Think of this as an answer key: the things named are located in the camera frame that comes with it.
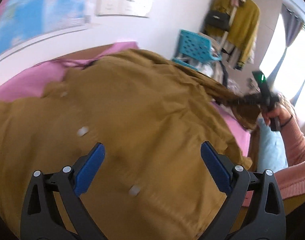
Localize grey window curtain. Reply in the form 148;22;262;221
259;5;305;105

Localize pink sleeved right forearm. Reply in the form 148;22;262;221
275;118;305;199

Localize black shoulder bag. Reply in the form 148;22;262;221
205;10;231;31

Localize turquoise perforated plastic basket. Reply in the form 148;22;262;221
172;30;221;70

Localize white wall socket panel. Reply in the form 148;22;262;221
95;0;149;18

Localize person's right hand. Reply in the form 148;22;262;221
261;104;299;132

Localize light blue pillow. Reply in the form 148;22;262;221
257;118;288;173

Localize mustard brown large shirt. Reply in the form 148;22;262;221
0;50;252;239

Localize yellow hanging garment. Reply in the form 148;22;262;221
205;0;260;70

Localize world map wall poster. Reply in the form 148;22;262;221
0;0;91;58

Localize pink printed bed sheet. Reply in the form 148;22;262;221
0;42;251;170

